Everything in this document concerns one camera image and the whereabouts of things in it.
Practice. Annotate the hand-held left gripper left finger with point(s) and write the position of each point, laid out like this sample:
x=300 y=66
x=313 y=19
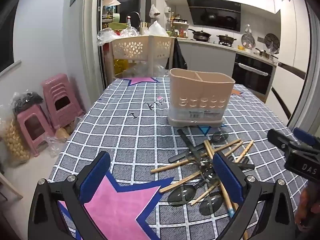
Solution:
x=96 y=177

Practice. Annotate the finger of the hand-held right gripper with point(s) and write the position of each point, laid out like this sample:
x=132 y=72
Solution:
x=276 y=137
x=303 y=135

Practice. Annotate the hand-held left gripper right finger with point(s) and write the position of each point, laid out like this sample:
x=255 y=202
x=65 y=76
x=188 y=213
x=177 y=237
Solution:
x=226 y=177

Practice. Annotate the group of wooden chopsticks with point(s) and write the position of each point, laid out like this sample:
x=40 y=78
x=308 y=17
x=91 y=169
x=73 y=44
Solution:
x=209 y=148

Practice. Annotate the beige plastic utensil holder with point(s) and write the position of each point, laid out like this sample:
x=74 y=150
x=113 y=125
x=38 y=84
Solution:
x=200 y=92

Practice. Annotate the person's right hand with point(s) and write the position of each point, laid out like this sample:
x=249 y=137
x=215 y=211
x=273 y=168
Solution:
x=311 y=207

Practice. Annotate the grey checkered star tablecloth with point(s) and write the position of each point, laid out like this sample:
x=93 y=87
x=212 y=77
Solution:
x=125 y=135

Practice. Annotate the clear plastic bag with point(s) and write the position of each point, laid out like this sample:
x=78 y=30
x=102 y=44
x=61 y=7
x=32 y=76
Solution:
x=61 y=133

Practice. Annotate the black built-in oven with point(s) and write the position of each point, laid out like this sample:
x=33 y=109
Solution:
x=250 y=77

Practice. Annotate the small steel pot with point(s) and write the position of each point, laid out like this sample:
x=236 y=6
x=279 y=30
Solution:
x=261 y=53

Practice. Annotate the clear bag of yellow balls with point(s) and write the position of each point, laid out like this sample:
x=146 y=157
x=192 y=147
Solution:
x=15 y=140

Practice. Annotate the small pink plastic stool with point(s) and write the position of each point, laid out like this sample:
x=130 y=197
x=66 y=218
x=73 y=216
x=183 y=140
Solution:
x=25 y=116

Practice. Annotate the stack of tall pink stools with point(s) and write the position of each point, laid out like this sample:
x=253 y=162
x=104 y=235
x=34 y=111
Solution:
x=53 y=90

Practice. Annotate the hanging mesh bag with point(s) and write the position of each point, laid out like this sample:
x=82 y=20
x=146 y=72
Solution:
x=248 y=41

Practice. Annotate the black plastic bag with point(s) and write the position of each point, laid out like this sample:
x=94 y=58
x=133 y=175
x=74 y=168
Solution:
x=26 y=101

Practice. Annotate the black cooking pot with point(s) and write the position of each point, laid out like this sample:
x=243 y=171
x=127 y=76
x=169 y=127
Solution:
x=226 y=39

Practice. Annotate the yellow oil bottle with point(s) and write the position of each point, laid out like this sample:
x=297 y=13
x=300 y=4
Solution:
x=121 y=67

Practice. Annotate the black wok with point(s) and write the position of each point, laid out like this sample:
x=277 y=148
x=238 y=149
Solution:
x=201 y=35

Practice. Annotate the black hanging cloth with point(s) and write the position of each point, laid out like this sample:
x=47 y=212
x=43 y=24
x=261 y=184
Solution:
x=178 y=55

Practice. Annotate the beige perforated basket trolley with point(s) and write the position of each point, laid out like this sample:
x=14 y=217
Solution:
x=130 y=46

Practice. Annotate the black range hood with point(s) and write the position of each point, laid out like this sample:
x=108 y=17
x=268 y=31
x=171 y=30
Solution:
x=215 y=15

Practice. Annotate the crumpled clear plastic bags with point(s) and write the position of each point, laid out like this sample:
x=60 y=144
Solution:
x=107 y=36

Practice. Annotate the row of condiment bottles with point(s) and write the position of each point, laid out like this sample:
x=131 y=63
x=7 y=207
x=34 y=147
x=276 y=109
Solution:
x=178 y=31

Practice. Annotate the green plastic basin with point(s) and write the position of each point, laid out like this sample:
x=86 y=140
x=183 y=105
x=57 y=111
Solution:
x=117 y=25

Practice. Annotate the white plastic bag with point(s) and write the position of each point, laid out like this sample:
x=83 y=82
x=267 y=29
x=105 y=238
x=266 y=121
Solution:
x=156 y=30

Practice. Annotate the dark window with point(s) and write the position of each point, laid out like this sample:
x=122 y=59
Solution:
x=7 y=42

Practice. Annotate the black kitchen faucet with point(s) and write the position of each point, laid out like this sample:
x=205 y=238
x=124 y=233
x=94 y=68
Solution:
x=135 y=12

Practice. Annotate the hanging plastic bag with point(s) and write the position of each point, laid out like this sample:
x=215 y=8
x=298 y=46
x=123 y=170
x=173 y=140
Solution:
x=154 y=11

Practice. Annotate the grey sliding door frame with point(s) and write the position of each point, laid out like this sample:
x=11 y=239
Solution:
x=311 y=80
x=91 y=30

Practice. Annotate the wooden chair frame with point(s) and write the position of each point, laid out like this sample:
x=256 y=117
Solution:
x=10 y=187

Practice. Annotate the wall switch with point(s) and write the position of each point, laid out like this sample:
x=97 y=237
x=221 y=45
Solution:
x=73 y=0

